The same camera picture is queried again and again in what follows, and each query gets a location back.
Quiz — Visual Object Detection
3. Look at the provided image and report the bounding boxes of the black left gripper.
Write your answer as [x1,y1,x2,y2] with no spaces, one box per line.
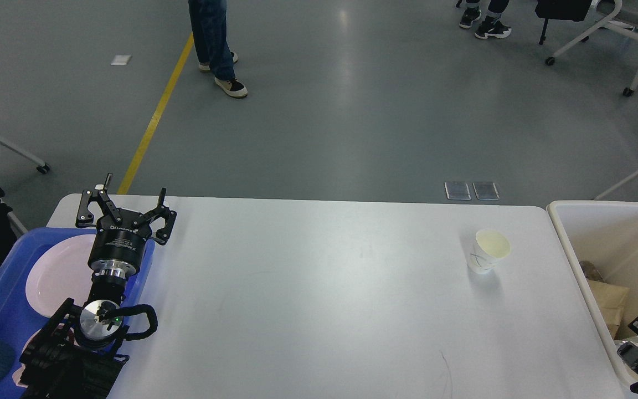
[75,173,177,278]

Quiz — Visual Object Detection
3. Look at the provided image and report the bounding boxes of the brown paper bag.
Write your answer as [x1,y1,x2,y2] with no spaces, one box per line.
[587,279,630,339]

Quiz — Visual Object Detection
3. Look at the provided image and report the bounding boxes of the pink plate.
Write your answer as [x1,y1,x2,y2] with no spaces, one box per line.
[25,234,95,318]

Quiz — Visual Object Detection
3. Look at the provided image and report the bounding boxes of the pink mug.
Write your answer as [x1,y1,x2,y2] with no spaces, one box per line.
[12,330,43,386]

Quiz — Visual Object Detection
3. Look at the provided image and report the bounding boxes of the aluminium foil tray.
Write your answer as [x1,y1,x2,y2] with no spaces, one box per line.
[617,341,638,374]

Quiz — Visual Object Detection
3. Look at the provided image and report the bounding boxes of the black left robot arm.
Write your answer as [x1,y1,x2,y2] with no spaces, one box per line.
[19,175,177,398]

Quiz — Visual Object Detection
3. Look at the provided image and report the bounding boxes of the grey trash in bin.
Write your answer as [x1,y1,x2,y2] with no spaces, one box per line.
[579,260,605,282]

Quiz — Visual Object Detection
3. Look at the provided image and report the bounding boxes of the cream plastic bin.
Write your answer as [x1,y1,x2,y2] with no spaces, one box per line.
[547,201,638,398]

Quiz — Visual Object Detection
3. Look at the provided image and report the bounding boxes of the small white cup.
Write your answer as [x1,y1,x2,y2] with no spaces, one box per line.
[467,229,512,274]

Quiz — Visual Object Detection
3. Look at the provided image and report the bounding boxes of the person in blue jeans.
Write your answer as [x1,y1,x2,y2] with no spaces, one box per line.
[188,1,248,99]

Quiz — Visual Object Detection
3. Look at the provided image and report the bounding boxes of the floor socket plate right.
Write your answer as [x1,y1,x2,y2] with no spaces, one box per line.
[472,181,500,201]

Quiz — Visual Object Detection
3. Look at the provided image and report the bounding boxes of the floor socket plate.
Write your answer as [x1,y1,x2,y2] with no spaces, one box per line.
[472,181,500,201]
[445,181,471,201]

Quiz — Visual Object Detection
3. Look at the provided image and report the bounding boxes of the floor socket plate left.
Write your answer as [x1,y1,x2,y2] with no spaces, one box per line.
[445,181,471,201]

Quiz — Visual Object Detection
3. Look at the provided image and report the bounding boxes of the white office chair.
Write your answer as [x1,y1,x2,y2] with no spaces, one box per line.
[544,1,638,98]

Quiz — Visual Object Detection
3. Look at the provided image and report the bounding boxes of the person in dark sneakers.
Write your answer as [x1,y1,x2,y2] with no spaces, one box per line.
[459,1,512,39]

